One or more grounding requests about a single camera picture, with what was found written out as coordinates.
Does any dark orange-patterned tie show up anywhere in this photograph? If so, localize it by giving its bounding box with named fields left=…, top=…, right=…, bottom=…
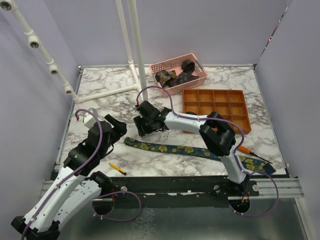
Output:
left=155, top=70, right=177, bottom=88

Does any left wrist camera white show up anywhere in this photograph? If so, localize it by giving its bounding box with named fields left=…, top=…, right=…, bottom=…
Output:
left=82, top=107, right=98, bottom=129

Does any orange compartment tray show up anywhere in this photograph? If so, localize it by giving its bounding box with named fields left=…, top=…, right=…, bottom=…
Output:
left=182, top=89, right=252, bottom=134

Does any orange handled screwdriver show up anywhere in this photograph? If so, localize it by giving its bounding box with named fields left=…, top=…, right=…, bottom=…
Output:
left=237, top=146, right=273, bottom=164

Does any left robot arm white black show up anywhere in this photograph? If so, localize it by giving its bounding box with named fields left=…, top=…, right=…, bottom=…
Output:
left=11, top=111, right=127, bottom=240

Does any dark blue-patterned tie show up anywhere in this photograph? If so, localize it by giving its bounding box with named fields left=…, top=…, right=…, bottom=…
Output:
left=168, top=72, right=199, bottom=87

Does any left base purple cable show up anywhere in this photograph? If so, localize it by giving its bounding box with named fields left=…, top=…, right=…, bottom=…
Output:
left=91, top=191, right=142, bottom=223

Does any blue yellow floral tie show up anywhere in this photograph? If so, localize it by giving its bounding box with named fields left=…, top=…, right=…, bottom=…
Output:
left=124, top=137, right=276, bottom=175

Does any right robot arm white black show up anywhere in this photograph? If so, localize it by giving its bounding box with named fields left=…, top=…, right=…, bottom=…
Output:
left=133, top=101, right=250, bottom=196

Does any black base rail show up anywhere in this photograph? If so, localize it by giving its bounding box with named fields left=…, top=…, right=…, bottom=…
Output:
left=95, top=176, right=259, bottom=209

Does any pink plastic basket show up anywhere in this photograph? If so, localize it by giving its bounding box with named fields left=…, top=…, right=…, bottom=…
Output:
left=149, top=53, right=208, bottom=98

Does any white pvc pipe rack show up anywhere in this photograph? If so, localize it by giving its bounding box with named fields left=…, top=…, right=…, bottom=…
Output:
left=0, top=0, right=147, bottom=104

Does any yellow black pencil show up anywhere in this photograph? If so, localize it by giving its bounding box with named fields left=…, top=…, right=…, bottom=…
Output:
left=109, top=162, right=127, bottom=176

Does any rolled brown tie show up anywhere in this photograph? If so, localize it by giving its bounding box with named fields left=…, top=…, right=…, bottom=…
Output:
left=181, top=59, right=195, bottom=74

